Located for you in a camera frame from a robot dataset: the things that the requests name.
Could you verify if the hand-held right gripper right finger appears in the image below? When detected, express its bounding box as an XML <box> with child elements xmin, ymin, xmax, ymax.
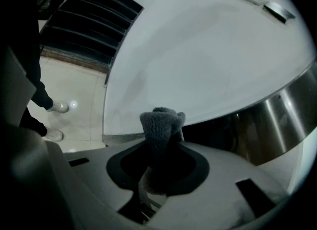
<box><xmin>138</xmin><ymin>139</ymin><xmax>292</xmax><ymax>229</ymax></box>

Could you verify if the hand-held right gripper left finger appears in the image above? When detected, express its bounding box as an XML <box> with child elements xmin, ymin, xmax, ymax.
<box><xmin>62</xmin><ymin>140</ymin><xmax>150</xmax><ymax>225</ymax></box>

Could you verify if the grey fuzzy cloth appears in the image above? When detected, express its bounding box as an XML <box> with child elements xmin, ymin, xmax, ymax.
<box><xmin>139</xmin><ymin>106</ymin><xmax>186</xmax><ymax>196</ymax></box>

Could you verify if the black exit button panel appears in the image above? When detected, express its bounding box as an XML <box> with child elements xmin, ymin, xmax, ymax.
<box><xmin>263</xmin><ymin>1</ymin><xmax>296</xmax><ymax>24</ymax></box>

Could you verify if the person's left white shoe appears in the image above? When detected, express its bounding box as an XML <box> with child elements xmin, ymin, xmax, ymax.
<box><xmin>46</xmin><ymin>100</ymin><xmax>69</xmax><ymax>114</ymax></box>

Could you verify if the person's black clothing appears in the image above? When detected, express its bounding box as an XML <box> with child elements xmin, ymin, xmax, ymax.
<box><xmin>9</xmin><ymin>0</ymin><xmax>54</xmax><ymax>138</ymax></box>

